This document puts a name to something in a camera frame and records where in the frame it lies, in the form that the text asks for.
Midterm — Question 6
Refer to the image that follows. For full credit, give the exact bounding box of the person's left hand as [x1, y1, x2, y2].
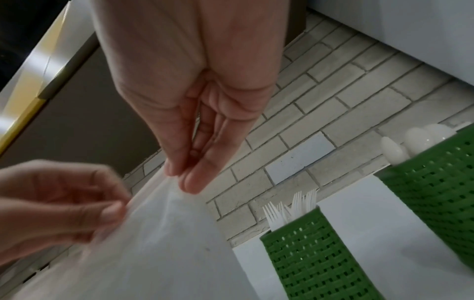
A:
[0, 159, 132, 266]

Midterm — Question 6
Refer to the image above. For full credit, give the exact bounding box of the person's right hand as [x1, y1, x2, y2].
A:
[90, 0, 308, 195]

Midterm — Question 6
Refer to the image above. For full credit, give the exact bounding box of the bunch of white plastic forks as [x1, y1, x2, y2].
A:
[262, 188, 318, 229]

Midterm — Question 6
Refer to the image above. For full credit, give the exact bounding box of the bunch of white plastic spoons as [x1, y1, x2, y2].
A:
[380, 123, 473, 165]

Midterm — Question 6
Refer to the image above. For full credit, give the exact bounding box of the clear plastic bag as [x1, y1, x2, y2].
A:
[0, 171, 260, 300]

